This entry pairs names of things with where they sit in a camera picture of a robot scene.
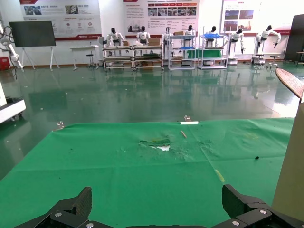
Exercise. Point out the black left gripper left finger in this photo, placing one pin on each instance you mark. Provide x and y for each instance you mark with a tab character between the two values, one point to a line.
71	209

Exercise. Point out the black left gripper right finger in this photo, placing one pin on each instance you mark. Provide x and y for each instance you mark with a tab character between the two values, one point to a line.
247	209

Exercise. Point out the white industrial robot arm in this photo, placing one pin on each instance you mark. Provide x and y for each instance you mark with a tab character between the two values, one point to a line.
13	53

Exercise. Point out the large open cardboard box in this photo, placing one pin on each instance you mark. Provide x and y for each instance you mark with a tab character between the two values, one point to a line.
291	166

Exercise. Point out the red box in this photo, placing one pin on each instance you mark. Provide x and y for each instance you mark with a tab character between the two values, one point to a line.
4	63

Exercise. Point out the green table cloth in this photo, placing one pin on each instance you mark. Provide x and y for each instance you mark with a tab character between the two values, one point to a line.
118	178

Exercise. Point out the silver binder clip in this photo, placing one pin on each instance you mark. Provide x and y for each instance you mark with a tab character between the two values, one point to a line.
187	118
59	124

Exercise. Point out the thin wooden stick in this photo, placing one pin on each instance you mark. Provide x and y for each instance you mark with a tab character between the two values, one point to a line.
184	134

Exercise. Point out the pale flat strip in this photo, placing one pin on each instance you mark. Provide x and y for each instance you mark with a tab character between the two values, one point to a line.
189	122

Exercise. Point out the white machine base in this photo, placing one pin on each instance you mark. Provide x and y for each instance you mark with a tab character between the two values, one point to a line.
12	109

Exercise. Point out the white metal shelf rack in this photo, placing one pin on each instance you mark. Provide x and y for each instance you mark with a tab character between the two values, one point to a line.
181	36
212	67

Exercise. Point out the black round stool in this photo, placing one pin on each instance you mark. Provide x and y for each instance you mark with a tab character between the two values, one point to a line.
89	55
275	56

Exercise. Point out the small white table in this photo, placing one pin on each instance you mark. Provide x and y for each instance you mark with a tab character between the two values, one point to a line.
84	48

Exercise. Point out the brown cardboard carton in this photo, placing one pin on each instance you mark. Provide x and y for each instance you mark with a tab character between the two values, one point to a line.
154	41
125	43
179	33
147	63

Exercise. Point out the metal roller rack workbench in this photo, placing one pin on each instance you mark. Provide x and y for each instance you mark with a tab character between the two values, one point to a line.
147	47
118	48

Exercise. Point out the white humanoid robot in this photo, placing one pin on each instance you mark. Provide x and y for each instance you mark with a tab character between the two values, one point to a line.
190	29
263	35
143	35
115	35
167	36
213	29
235	39

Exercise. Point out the blue plastic tray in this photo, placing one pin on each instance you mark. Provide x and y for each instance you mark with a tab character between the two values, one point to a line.
212	35

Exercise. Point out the black upright panel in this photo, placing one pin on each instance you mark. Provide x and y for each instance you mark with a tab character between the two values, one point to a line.
295	38

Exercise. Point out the black display on stand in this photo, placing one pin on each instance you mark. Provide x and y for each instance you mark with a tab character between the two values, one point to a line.
32	33

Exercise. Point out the wall information poster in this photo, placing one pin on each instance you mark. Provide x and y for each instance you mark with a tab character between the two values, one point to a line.
59	23
137	14
261	14

